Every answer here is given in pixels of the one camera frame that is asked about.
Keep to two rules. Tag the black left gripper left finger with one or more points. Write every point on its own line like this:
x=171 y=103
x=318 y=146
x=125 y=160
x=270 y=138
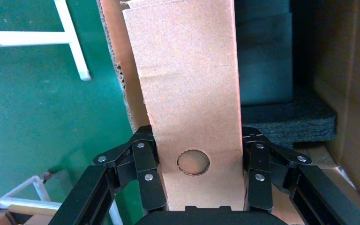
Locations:
x=146 y=174

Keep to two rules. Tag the black foam insert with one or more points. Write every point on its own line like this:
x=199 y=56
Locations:
x=291 y=124

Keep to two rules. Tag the small cardboard box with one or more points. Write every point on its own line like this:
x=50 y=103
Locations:
x=186 y=77

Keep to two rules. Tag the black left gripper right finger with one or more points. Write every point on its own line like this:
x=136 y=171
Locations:
x=260 y=174

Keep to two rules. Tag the white metal shelf cart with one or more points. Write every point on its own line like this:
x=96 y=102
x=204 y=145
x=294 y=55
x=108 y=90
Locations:
x=74 y=46

